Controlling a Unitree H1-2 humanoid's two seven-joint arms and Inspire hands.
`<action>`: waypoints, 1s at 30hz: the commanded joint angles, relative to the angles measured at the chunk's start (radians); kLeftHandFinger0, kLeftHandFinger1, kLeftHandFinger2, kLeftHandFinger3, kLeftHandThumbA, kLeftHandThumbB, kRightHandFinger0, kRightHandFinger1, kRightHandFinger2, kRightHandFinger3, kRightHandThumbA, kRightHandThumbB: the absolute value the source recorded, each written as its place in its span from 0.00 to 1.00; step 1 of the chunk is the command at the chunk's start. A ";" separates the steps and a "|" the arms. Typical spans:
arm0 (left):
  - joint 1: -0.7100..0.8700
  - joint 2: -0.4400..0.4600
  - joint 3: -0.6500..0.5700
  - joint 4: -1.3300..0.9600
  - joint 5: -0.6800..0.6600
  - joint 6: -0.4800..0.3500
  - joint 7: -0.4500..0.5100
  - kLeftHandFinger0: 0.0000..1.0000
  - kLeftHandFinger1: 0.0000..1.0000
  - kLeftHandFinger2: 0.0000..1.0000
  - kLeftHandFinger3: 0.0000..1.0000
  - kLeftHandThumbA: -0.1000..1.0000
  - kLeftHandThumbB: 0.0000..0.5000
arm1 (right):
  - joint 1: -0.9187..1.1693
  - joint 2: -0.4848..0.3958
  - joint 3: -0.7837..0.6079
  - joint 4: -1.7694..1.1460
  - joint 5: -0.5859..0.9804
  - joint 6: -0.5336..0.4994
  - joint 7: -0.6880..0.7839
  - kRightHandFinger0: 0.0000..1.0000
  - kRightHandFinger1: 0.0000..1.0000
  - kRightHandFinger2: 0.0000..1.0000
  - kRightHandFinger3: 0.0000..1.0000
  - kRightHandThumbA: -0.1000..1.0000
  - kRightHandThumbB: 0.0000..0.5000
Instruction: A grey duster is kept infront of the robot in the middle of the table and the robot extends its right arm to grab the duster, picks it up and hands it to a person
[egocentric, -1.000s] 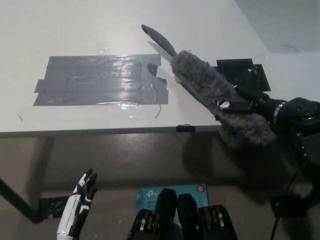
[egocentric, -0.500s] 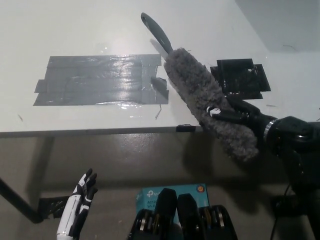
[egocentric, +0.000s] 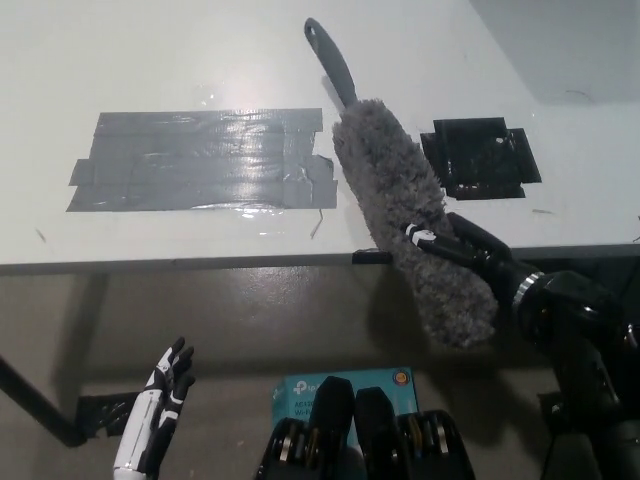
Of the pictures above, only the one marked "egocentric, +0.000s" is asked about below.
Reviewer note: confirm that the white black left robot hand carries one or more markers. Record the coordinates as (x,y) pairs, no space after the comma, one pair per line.
(142,430)

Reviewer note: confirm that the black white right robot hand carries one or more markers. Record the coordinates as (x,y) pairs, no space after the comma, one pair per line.
(487,255)

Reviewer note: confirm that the black ribbed robot torso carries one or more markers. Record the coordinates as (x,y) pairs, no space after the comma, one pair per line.
(372,435)

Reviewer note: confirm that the black tape square patch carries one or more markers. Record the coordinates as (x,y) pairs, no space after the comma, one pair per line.
(480,160)

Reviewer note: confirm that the black metal table leg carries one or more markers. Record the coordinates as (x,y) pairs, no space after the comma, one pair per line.
(40,405)

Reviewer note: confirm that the small black tape piece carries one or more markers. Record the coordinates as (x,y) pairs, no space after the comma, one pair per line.
(367,256)

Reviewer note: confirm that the teal router cardboard box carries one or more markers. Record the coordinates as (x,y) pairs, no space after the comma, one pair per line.
(300,392)

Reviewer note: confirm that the grey duct tape patch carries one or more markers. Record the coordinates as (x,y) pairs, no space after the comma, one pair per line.
(200,165)

